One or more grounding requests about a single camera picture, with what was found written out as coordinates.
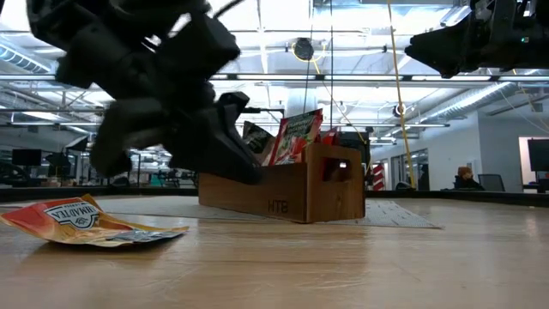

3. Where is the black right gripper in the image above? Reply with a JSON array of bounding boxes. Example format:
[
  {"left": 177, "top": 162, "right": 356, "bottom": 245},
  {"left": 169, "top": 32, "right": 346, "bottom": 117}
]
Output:
[{"left": 404, "top": 0, "right": 549, "bottom": 79}]

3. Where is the orange mango tea packet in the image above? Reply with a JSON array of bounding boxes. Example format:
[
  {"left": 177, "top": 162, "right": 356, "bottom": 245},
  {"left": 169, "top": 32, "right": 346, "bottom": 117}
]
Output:
[{"left": 0, "top": 193, "right": 190, "bottom": 248}]

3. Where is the grey woven placemat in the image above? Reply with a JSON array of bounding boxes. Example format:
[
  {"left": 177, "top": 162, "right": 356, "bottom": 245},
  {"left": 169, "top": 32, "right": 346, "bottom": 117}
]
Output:
[{"left": 96, "top": 197, "right": 441, "bottom": 229}]

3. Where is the black aluminium table frame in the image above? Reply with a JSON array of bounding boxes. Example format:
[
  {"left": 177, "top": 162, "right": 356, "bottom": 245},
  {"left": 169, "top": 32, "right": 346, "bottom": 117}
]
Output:
[{"left": 0, "top": 185, "right": 549, "bottom": 207}]

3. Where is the wooden compartment tea box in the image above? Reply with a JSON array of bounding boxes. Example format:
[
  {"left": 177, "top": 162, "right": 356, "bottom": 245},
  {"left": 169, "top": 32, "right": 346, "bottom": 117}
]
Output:
[{"left": 197, "top": 142, "right": 366, "bottom": 224}]

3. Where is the grey office chair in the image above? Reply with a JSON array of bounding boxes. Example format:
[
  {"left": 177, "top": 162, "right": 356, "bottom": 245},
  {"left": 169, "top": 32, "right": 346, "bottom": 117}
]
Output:
[{"left": 478, "top": 173, "right": 505, "bottom": 192}]

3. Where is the red white striped post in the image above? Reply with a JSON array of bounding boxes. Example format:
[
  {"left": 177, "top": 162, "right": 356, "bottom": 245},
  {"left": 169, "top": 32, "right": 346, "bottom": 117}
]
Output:
[{"left": 371, "top": 162, "right": 386, "bottom": 191}]

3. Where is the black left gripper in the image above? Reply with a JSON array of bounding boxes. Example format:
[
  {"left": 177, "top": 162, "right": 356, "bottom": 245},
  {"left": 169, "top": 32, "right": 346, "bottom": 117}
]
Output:
[{"left": 25, "top": 0, "right": 265, "bottom": 185}]

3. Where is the black monitor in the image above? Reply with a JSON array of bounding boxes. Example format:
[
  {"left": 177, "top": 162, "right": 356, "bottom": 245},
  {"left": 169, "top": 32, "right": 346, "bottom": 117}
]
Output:
[{"left": 527, "top": 138, "right": 549, "bottom": 173}]

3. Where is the yellow hanging cable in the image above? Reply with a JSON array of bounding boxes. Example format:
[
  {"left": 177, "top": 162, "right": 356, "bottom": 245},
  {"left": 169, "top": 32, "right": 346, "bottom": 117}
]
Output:
[{"left": 385, "top": 0, "right": 418, "bottom": 190}]

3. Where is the black ceiling cable reel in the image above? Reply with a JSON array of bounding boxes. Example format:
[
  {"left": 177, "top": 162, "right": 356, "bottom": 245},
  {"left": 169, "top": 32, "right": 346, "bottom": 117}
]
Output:
[{"left": 293, "top": 37, "right": 315, "bottom": 62}]

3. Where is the small dark monitor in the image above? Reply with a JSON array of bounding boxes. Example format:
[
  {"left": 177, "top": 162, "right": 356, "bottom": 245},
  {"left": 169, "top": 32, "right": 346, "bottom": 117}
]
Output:
[{"left": 11, "top": 148, "right": 43, "bottom": 167}]

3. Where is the person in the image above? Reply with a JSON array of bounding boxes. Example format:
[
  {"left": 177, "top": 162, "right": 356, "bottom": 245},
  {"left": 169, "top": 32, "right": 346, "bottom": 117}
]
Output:
[{"left": 453, "top": 166, "right": 486, "bottom": 191}]

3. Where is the large black screen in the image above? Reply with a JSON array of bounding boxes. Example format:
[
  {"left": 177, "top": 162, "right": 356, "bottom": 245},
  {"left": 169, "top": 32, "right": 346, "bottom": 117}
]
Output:
[{"left": 338, "top": 130, "right": 371, "bottom": 164}]

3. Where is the beige tea packet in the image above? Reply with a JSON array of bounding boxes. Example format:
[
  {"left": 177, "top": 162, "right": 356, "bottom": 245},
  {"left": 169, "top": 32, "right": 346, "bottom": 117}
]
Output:
[{"left": 242, "top": 121, "right": 275, "bottom": 167}]

